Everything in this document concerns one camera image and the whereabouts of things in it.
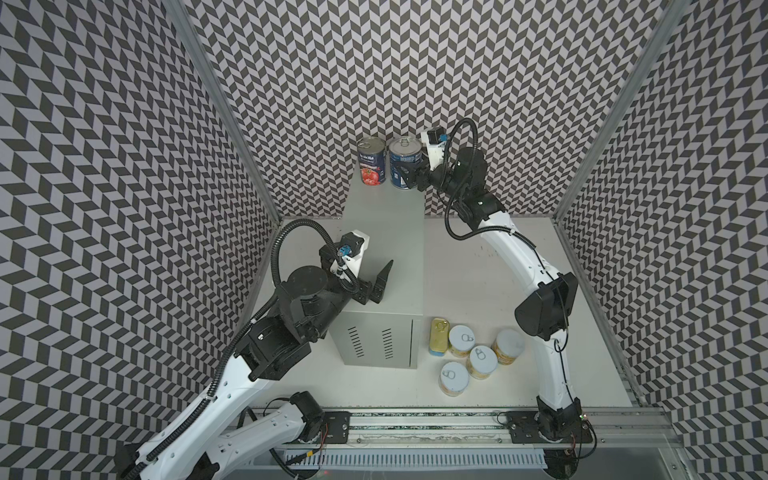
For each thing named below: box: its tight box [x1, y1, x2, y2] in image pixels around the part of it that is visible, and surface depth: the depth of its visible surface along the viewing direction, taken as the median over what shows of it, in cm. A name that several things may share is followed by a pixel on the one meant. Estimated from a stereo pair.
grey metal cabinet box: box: [331, 170, 425, 369], surface depth 69 cm
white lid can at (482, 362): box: [466, 345, 498, 380], surface depth 81 cm
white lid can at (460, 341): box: [448, 324, 475, 358], surface depth 84 cm
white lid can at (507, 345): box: [491, 328, 526, 366], surface depth 81 cm
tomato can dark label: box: [357, 136, 386, 186], surface depth 77 cm
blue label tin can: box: [389, 136, 423, 190], surface depth 75 cm
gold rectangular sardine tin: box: [429, 317, 450, 357], surface depth 86 cm
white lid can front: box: [438, 361, 470, 397], surface depth 77 cm
